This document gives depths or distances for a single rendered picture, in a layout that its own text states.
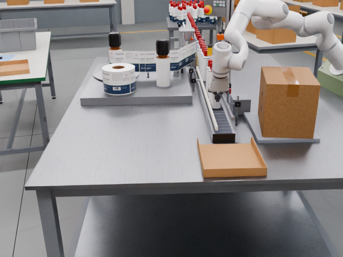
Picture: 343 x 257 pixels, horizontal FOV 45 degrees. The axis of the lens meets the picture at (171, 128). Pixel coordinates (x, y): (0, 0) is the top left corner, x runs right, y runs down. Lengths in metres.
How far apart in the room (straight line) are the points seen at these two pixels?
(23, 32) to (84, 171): 2.57
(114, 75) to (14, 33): 1.88
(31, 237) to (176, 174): 1.40
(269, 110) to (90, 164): 0.86
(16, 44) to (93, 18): 6.09
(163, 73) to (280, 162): 1.05
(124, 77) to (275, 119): 0.96
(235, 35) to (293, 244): 1.15
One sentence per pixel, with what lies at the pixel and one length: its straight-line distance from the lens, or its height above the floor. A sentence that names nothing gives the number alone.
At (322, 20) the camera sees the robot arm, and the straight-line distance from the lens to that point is 2.56.
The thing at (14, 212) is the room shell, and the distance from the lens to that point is 3.15.
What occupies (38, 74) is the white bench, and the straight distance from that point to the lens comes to 3.38.
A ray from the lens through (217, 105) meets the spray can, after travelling 2.25.
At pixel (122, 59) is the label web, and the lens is 2.82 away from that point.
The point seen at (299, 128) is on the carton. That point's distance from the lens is 2.03.
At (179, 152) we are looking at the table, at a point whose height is 0.83.
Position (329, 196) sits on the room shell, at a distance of 3.28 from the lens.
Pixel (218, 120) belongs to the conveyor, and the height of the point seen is 0.88.
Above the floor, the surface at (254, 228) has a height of 0.22.
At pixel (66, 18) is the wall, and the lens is 10.17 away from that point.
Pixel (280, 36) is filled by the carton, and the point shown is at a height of 0.85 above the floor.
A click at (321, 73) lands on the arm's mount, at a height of 0.91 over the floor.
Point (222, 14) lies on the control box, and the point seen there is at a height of 1.31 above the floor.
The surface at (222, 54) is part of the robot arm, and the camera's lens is 1.96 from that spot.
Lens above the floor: 1.70
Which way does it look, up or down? 24 degrees down
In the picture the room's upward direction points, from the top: 1 degrees counter-clockwise
